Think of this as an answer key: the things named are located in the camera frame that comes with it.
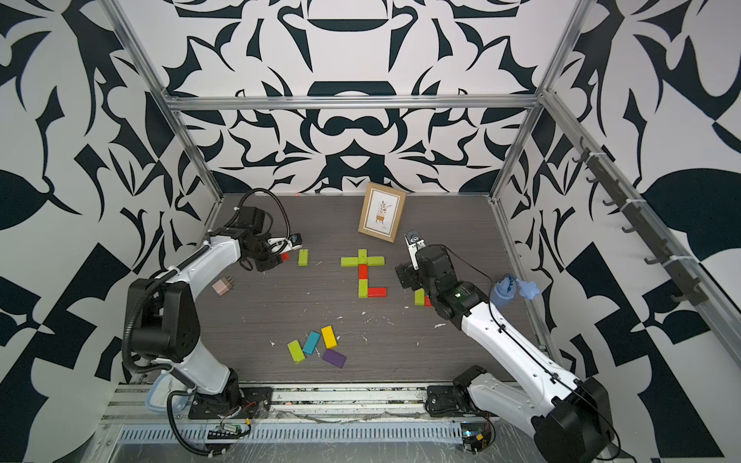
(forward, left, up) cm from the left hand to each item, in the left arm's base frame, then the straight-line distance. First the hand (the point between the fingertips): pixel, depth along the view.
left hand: (271, 247), depth 93 cm
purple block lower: (-31, -20, -11) cm, 38 cm away
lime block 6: (-30, -10, -8) cm, 32 cm away
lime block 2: (+1, -29, -8) cm, 30 cm away
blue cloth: (-17, -70, -1) cm, 72 cm away
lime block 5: (-15, -47, -8) cm, 50 cm away
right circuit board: (-51, -55, -11) cm, 76 cm away
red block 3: (-13, -33, -7) cm, 36 cm away
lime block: (+1, -9, -8) cm, 12 cm away
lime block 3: (-1, -33, -8) cm, 34 cm away
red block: (-1, -4, -3) cm, 5 cm away
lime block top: (-1, -25, -8) cm, 26 cm away
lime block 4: (-11, -29, -9) cm, 32 cm away
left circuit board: (-47, +6, -12) cm, 49 cm away
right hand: (-10, -44, +10) cm, 46 cm away
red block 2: (-4, -29, -10) cm, 31 cm away
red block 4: (-29, -43, +19) cm, 55 cm away
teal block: (-27, -14, -9) cm, 32 cm away
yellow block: (-26, -19, -9) cm, 33 cm away
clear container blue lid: (-37, +23, -7) cm, 44 cm away
